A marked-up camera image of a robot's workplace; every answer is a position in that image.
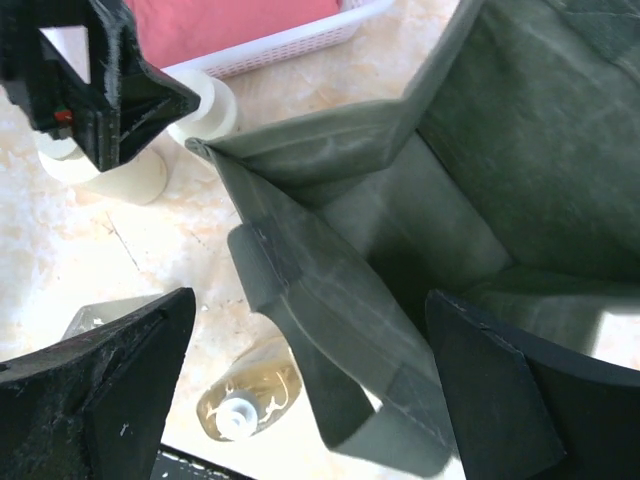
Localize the olive green canvas bag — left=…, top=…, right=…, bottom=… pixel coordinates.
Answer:
left=187, top=1, right=639, bottom=477

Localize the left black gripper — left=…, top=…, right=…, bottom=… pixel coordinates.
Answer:
left=1, top=1, right=201, bottom=172

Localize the red cloth in basket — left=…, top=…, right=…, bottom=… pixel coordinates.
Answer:
left=127, top=0, right=341, bottom=68

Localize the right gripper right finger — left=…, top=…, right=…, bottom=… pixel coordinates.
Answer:
left=425, top=291, right=639, bottom=479

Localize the amber liquid bottle white cap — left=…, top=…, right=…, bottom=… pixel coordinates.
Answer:
left=196, top=334, right=303, bottom=442

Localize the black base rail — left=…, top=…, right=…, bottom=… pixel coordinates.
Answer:
left=150, top=445, right=246, bottom=480

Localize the clear square bottle front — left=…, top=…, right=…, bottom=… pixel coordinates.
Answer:
left=62, top=294, right=161, bottom=340

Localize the white plastic basket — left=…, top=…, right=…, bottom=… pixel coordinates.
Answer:
left=163, top=0, right=394, bottom=79

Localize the cream bottle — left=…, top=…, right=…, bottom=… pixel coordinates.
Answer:
left=166, top=70, right=241, bottom=144
left=33, top=132, right=168, bottom=205

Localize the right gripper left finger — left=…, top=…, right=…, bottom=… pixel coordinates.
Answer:
left=1, top=287, right=196, bottom=479

